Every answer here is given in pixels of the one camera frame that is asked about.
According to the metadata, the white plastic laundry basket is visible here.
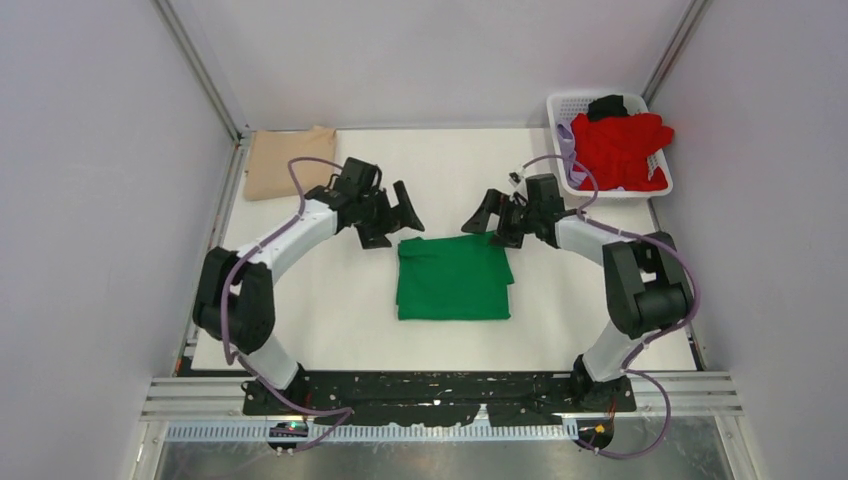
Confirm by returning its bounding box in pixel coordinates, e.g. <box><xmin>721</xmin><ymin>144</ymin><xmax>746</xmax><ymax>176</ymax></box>
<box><xmin>547</xmin><ymin>92</ymin><xmax>673</xmax><ymax>200</ymax></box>

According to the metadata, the aluminium frame rail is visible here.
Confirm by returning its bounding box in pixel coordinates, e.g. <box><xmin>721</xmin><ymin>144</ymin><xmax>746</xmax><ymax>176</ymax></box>
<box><xmin>141</xmin><ymin>372</ymin><xmax>744</xmax><ymax>443</ymax></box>

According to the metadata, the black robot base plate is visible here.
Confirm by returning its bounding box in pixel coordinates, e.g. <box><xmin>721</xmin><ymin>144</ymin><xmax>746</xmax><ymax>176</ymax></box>
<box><xmin>283</xmin><ymin>370</ymin><xmax>636</xmax><ymax>427</ymax></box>

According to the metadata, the lavender t-shirt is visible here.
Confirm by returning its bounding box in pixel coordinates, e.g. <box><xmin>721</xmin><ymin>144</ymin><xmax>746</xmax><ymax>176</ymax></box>
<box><xmin>556</xmin><ymin>123</ymin><xmax>587</xmax><ymax>189</ymax></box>

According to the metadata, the red t-shirt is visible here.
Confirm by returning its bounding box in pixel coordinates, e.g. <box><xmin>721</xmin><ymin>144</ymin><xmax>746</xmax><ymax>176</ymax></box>
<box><xmin>571</xmin><ymin>113</ymin><xmax>674</xmax><ymax>192</ymax></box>

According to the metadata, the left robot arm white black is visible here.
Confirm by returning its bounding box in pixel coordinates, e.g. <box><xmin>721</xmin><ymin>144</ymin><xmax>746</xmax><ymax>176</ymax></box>
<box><xmin>192</xmin><ymin>157</ymin><xmax>425</xmax><ymax>391</ymax></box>

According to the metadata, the black t-shirt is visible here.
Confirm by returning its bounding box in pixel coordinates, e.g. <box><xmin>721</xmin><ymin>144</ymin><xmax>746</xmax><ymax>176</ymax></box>
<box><xmin>586</xmin><ymin>94</ymin><xmax>630</xmax><ymax>122</ymax></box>

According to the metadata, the green t-shirt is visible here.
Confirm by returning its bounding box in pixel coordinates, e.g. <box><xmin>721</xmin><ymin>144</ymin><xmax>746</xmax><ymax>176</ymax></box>
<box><xmin>396</xmin><ymin>232</ymin><xmax>514</xmax><ymax>321</ymax></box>

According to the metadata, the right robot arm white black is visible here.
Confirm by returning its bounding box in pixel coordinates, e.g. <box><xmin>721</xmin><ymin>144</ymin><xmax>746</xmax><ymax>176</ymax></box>
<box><xmin>461</xmin><ymin>174</ymin><xmax>695</xmax><ymax>409</ymax></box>

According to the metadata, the folded beige t-shirt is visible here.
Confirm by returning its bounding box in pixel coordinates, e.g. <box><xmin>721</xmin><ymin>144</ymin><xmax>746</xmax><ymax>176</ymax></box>
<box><xmin>243</xmin><ymin>126</ymin><xmax>337</xmax><ymax>201</ymax></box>

